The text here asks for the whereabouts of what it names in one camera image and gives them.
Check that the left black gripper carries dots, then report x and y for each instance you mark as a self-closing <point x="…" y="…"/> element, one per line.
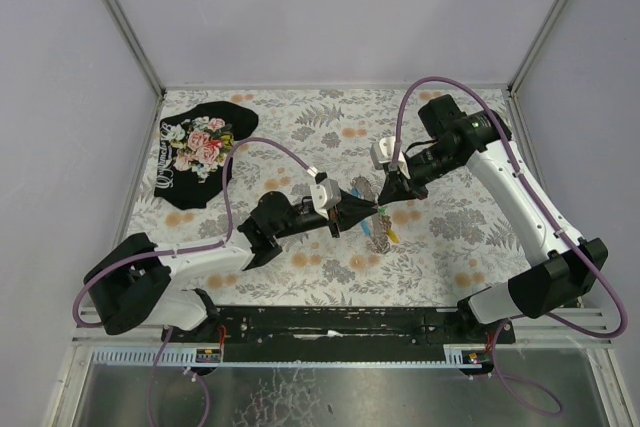
<point x="335" y="217"/>

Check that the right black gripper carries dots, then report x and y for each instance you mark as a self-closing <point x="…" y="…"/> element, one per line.
<point x="405" y="185"/>

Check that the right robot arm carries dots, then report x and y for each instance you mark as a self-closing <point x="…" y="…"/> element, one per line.
<point x="562" y="262"/>

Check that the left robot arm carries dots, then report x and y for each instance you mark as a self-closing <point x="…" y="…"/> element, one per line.
<point x="145" y="283"/>

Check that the black floral cloth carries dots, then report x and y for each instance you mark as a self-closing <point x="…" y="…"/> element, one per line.
<point x="193" y="147"/>

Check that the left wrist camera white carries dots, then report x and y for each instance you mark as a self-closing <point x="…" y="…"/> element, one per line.
<point x="325" y="192"/>

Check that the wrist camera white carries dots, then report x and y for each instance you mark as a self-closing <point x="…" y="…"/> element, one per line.
<point x="381" y="153"/>
<point x="325" y="192"/>

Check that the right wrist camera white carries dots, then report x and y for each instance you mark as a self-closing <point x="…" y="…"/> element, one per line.
<point x="381" y="153"/>

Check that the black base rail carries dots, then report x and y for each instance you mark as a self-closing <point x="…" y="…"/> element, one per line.
<point x="341" y="329"/>

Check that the white cable duct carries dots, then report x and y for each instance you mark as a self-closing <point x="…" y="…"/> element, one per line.
<point x="178" y="356"/>

